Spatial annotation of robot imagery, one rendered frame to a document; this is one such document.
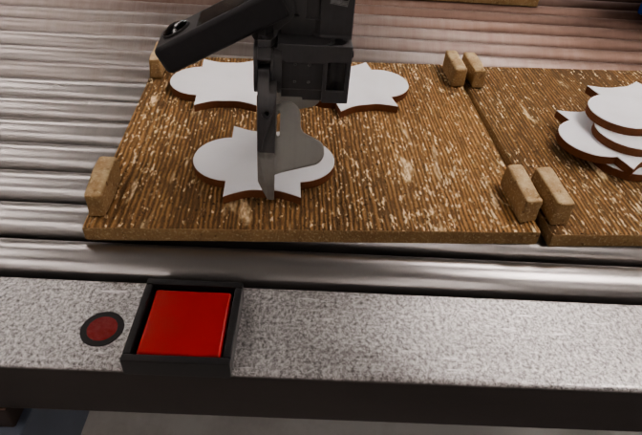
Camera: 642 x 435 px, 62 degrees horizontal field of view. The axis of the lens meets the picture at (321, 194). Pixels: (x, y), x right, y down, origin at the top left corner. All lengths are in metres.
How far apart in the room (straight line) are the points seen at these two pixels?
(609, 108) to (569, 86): 0.14
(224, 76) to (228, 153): 0.17
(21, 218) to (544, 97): 0.62
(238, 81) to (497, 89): 0.34
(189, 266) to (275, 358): 0.12
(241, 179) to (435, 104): 0.29
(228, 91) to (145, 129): 0.11
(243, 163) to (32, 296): 0.22
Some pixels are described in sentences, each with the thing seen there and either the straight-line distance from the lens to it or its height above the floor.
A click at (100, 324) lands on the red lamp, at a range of 0.45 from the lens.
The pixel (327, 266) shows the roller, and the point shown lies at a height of 0.92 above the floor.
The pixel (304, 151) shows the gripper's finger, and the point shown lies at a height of 0.99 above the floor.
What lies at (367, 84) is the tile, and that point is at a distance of 0.70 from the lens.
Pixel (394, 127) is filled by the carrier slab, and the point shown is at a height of 0.94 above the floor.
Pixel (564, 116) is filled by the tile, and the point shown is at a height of 0.96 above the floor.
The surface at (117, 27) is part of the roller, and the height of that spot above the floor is 0.92.
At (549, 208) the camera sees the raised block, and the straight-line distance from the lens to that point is 0.54.
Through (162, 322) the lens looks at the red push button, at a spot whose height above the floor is 0.93.
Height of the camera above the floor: 1.26
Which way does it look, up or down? 39 degrees down
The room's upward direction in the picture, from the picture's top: 4 degrees clockwise
